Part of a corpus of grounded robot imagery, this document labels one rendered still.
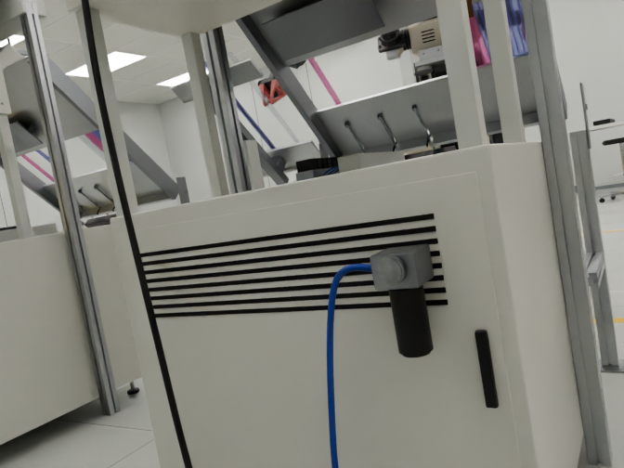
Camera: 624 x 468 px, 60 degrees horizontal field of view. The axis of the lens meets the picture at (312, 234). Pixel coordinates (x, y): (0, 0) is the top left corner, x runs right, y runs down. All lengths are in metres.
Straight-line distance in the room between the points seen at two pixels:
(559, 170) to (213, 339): 0.69
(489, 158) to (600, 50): 7.64
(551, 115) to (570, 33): 7.29
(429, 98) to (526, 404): 1.04
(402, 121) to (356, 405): 1.03
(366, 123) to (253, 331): 0.96
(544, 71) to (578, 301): 0.43
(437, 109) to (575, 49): 6.77
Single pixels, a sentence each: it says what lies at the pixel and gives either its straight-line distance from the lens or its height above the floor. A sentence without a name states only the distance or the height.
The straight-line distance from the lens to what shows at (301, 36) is 1.49.
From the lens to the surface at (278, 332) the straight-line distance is 0.86.
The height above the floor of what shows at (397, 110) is 0.80.
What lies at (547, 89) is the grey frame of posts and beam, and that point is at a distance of 1.10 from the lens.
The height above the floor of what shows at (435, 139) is 0.70.
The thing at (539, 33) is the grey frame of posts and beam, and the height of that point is 0.81.
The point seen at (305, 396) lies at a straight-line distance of 0.87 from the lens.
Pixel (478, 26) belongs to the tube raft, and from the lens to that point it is 1.47.
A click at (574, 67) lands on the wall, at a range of 8.30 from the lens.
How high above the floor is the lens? 0.60
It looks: 4 degrees down
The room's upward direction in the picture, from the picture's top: 10 degrees counter-clockwise
